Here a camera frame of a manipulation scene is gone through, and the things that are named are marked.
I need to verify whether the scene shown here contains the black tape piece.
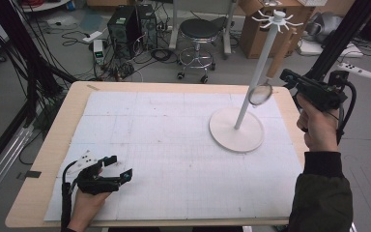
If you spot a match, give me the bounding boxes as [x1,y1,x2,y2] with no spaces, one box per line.
[16,169,43,180]

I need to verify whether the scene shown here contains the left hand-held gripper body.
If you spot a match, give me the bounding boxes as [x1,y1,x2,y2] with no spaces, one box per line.
[67,149,122,196]

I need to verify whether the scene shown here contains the white power strip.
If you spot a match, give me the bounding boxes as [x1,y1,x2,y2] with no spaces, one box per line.
[82,30,104,44]

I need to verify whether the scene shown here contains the wooden-handled mesh strainer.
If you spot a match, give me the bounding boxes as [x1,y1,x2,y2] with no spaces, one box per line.
[247,28,299,106]

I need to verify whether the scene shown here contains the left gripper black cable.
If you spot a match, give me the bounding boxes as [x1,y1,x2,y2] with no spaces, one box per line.
[61,159,79,232]

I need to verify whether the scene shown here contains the person's right hand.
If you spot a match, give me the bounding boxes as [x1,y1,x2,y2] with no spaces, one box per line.
[297,94,340,153]

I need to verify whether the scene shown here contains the large black computer tower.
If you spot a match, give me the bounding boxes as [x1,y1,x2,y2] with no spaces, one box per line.
[106,5,143,61]

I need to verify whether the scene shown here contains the slim black computer tower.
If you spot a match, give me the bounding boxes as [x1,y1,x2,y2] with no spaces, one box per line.
[136,3,158,51]

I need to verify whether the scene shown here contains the aluminium rail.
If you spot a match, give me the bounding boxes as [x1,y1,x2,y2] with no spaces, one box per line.
[0,124,35,211]

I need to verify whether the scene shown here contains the white flat board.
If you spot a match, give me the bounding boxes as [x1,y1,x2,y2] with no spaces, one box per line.
[298,38,365,59]

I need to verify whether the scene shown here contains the white hook stand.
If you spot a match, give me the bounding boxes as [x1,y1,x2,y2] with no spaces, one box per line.
[208,9,304,153]

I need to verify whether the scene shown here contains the brown cardboard box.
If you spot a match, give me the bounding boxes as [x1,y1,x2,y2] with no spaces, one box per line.
[238,0,317,60]

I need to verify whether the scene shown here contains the grey bag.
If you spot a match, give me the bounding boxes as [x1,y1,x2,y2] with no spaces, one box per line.
[305,12,344,44]

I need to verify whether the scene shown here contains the white grid mat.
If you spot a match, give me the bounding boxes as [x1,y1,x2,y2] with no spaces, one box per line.
[43,90,303,222]

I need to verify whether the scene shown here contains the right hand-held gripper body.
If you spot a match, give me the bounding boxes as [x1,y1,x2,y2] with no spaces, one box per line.
[298,62,371,112]

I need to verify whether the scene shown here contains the black round stool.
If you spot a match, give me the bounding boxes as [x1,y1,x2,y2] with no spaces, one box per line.
[176,17,228,85]

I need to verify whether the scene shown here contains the coiled black cable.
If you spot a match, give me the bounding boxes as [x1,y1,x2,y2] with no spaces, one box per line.
[150,47,178,64]

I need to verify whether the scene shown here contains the person's left hand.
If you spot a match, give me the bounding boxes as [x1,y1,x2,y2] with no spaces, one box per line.
[67,190,112,230]

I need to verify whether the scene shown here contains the white bench power supply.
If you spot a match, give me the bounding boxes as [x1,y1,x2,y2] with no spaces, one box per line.
[92,39,106,66]

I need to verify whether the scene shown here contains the black metal stand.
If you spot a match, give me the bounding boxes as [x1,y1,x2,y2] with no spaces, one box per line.
[0,0,78,130]
[283,0,371,110]

